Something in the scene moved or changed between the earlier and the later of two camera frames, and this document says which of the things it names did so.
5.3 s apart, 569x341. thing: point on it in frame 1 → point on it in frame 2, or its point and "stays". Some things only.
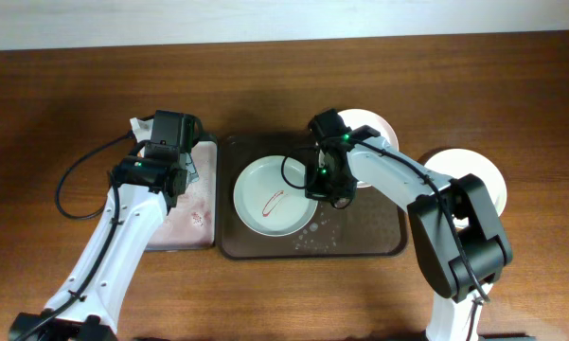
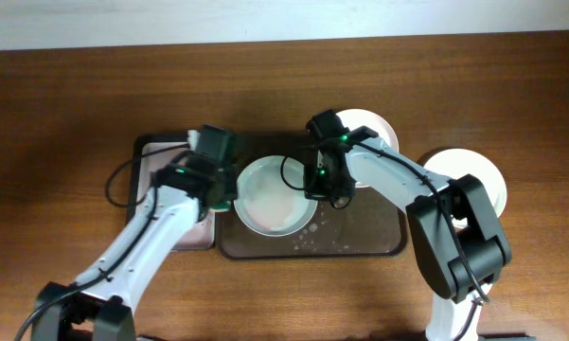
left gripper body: (184, 168) → (229, 179)
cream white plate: (451, 164) stays
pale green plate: (267, 204) stays
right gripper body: (326, 184) stays
